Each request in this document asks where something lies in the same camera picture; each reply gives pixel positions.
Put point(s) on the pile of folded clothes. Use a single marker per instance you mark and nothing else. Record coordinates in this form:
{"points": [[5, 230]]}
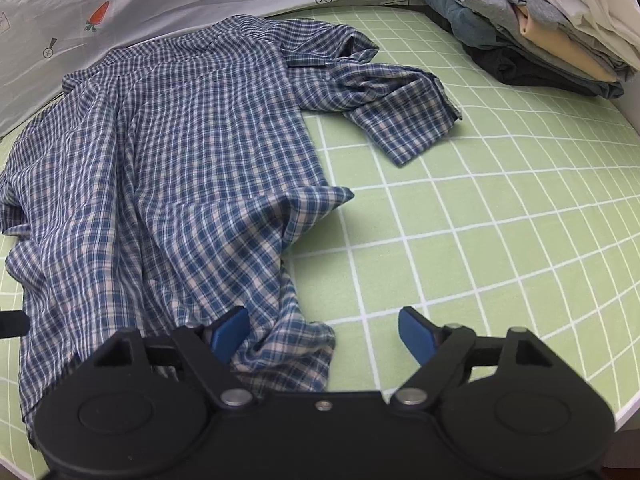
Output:
{"points": [[525, 20]]}

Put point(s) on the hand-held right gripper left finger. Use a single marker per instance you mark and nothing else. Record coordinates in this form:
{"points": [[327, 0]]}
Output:
{"points": [[231, 331]]}

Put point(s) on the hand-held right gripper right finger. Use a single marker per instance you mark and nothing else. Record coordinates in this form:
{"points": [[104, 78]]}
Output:
{"points": [[414, 332]]}

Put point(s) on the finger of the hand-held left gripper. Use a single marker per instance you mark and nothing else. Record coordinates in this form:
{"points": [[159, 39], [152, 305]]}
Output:
{"points": [[12, 325]]}

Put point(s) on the blue plaid shirt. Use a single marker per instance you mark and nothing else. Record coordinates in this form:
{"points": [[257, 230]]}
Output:
{"points": [[175, 160]]}

